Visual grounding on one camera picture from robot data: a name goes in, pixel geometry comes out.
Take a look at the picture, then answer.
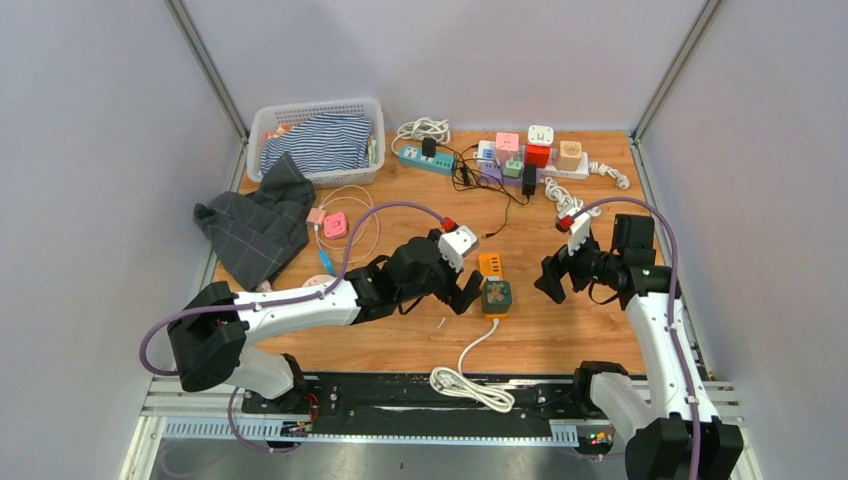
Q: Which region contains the white long power strip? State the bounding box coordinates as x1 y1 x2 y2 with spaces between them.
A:
473 139 591 181

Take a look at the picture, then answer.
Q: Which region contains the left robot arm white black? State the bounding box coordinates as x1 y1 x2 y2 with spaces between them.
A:
167 228 483 413

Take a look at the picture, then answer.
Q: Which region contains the teal power strip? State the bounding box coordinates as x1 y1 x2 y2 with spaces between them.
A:
398 145 455 177

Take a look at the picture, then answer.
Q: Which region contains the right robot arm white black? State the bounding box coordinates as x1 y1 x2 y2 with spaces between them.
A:
534 208 744 479

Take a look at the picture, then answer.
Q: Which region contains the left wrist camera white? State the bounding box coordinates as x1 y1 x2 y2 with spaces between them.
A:
437 225 479 273

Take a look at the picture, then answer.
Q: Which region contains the light pink usb charger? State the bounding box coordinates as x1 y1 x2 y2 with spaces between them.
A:
306 208 326 231

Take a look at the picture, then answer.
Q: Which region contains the black thin cable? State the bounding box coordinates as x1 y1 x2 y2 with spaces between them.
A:
437 142 531 240

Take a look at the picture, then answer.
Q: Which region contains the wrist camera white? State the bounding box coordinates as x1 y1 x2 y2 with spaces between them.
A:
437 225 479 273
555 207 591 256

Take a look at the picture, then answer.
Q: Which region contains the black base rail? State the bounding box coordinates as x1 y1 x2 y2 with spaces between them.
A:
237 372 611 440

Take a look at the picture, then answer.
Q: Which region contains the white cube socket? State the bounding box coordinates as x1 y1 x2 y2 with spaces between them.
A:
526 124 555 147

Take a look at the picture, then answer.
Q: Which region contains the black charger on teal strip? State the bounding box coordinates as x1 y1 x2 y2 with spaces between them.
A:
421 137 438 160

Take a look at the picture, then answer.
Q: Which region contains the black power adapter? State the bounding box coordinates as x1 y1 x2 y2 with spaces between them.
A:
521 163 538 198

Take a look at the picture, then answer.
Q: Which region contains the round pink power strip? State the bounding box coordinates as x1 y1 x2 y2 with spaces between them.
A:
302 274 336 290

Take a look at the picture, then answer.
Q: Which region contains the white coiled cord back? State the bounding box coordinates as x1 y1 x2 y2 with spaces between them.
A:
389 116 452 158

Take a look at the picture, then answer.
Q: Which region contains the dark grey checked cloth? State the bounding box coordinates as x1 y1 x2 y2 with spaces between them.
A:
193 153 316 291

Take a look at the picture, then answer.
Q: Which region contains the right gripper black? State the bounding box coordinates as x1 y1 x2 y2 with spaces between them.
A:
535 227 622 303

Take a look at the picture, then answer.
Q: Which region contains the orange power strip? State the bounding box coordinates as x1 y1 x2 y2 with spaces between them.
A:
478 253 508 325

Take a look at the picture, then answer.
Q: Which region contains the dark green cube socket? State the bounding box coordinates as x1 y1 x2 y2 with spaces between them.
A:
481 280 513 316

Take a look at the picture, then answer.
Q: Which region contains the white coiled cord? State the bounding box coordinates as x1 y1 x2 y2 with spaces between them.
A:
389 116 452 158
543 160 632 219

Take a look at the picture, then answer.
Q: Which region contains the white cord edge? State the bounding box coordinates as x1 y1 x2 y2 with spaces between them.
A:
429 319 517 414

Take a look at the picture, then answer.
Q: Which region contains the green small adapter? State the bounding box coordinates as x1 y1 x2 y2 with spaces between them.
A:
502 160 523 179

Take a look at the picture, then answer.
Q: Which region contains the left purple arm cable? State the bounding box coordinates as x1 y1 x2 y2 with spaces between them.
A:
137 200 452 456

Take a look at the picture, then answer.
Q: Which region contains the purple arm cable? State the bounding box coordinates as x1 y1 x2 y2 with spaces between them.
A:
137 200 452 456
569 196 702 480

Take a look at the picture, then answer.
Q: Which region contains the pink cube socket back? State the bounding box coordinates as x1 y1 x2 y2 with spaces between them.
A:
494 132 520 164

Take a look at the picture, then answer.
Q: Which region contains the tan cube socket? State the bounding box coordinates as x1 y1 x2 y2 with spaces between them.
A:
556 140 583 172

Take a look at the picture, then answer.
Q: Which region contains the white plastic basket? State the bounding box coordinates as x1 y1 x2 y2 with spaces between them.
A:
246 98 387 187

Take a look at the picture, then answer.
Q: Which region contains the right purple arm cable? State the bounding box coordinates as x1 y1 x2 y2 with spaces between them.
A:
569 196 702 480

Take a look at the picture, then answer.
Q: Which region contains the pink cube adapter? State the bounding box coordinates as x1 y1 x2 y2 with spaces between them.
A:
322 212 349 240

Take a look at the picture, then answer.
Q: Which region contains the blue cube socket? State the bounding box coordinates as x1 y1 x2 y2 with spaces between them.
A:
319 249 338 277

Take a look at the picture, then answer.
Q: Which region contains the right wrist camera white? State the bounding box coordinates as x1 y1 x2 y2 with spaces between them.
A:
555 207 591 256

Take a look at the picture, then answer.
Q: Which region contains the blue white striped cloth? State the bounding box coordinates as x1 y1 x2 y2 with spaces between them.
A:
260 113 372 175

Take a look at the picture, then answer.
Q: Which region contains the red cube socket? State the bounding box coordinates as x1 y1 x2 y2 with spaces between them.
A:
524 144 551 169

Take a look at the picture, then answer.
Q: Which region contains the pink usb cable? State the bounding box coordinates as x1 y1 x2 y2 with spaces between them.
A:
313 183 383 266

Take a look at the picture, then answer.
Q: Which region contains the purple power strip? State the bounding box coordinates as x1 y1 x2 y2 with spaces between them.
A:
477 161 523 187

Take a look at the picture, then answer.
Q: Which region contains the white coiled cord middle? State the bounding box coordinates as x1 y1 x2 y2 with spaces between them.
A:
543 160 632 219

